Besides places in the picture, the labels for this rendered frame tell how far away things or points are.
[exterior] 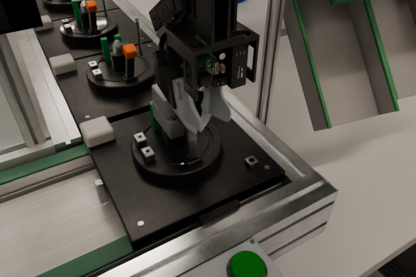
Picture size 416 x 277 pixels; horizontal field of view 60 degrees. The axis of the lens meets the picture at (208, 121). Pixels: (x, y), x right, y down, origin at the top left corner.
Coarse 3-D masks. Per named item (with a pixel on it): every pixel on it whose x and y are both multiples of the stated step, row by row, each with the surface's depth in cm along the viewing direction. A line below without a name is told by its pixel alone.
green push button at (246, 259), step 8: (240, 256) 42; (248, 256) 42; (256, 256) 42; (232, 264) 41; (240, 264) 41; (248, 264) 41; (256, 264) 41; (232, 272) 41; (240, 272) 40; (248, 272) 40; (256, 272) 40
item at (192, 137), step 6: (180, 120) 48; (186, 132) 48; (192, 132) 48; (186, 138) 48; (192, 138) 48; (186, 144) 49; (192, 144) 49; (186, 150) 50; (192, 150) 49; (186, 156) 50; (192, 156) 50
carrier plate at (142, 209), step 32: (128, 128) 61; (224, 128) 61; (96, 160) 55; (128, 160) 55; (224, 160) 55; (128, 192) 50; (160, 192) 50; (192, 192) 50; (224, 192) 50; (256, 192) 52; (128, 224) 46; (160, 224) 46
